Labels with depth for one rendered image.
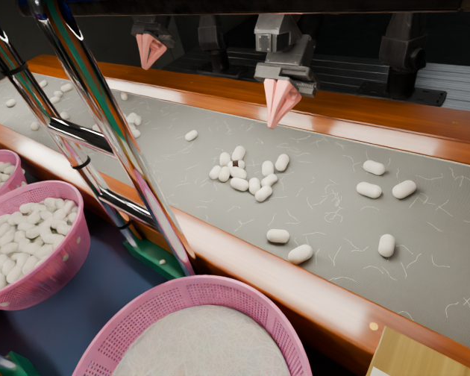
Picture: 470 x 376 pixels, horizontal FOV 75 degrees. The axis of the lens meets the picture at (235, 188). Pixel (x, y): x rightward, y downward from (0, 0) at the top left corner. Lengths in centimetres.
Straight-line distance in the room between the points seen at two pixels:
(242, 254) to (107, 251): 31
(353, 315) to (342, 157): 30
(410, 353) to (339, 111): 45
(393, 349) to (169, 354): 25
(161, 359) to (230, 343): 9
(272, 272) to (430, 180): 30
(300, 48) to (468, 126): 31
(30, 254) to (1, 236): 11
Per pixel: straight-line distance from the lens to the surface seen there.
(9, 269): 66
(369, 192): 51
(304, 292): 39
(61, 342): 60
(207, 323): 43
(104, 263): 64
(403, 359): 36
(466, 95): 94
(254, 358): 40
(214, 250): 44
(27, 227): 71
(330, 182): 54
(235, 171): 56
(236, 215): 51
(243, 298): 41
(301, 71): 54
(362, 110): 67
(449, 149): 61
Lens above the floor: 112
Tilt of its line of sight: 43 degrees down
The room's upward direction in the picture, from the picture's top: 15 degrees counter-clockwise
